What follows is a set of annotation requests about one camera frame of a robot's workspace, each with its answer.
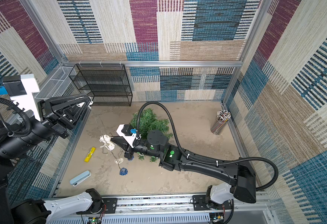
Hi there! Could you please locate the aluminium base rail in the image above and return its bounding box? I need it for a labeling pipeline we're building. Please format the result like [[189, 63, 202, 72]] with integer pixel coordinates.
[[47, 192, 279, 224]]

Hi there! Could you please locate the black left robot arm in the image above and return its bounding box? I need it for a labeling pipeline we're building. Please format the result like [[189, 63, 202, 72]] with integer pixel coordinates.
[[0, 94, 92, 224]]

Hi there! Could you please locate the black wire shelf rack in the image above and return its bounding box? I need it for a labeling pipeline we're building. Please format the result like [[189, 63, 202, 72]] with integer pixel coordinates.
[[69, 63, 133, 106]]

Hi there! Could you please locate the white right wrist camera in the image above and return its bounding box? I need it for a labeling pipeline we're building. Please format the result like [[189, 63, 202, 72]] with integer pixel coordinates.
[[116, 124, 136, 148]]

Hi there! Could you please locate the blue ball ornament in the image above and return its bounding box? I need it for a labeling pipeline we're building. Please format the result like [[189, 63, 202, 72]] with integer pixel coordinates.
[[119, 168, 128, 176]]

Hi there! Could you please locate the black right corrugated cable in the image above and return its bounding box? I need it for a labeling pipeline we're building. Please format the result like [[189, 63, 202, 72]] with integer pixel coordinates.
[[136, 101, 279, 191]]

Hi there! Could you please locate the yellow marker pen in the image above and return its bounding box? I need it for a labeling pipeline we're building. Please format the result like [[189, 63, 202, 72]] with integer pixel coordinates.
[[84, 147, 96, 162]]

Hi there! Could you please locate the cup of coloured pencils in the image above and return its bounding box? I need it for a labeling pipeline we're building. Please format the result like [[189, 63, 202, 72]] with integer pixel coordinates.
[[211, 110, 231, 135]]

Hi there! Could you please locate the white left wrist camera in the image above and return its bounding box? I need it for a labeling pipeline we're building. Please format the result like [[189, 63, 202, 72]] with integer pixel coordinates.
[[0, 74, 40, 121]]

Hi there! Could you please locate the small green christmas tree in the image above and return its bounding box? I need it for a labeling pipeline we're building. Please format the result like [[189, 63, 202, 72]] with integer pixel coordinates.
[[129, 108, 173, 162]]

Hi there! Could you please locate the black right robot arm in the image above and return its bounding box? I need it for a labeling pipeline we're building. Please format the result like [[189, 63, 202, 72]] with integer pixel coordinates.
[[110, 130, 256, 204]]

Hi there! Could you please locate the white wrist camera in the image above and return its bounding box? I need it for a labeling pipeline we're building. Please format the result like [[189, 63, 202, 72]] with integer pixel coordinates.
[[116, 124, 136, 148], [0, 74, 40, 121]]

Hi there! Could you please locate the light blue stapler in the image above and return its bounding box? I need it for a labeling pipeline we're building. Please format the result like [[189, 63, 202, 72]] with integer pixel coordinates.
[[69, 170, 92, 187]]

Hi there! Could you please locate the black left corrugated cable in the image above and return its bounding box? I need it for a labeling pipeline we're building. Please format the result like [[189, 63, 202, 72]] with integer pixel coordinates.
[[0, 93, 32, 138]]

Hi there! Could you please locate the black corrugated cable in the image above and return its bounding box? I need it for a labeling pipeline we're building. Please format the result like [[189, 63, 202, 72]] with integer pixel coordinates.
[[136, 101, 279, 191], [0, 93, 32, 138]]

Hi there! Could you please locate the white wire mesh basket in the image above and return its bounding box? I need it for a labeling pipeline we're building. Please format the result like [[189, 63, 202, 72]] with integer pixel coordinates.
[[33, 67, 75, 101]]

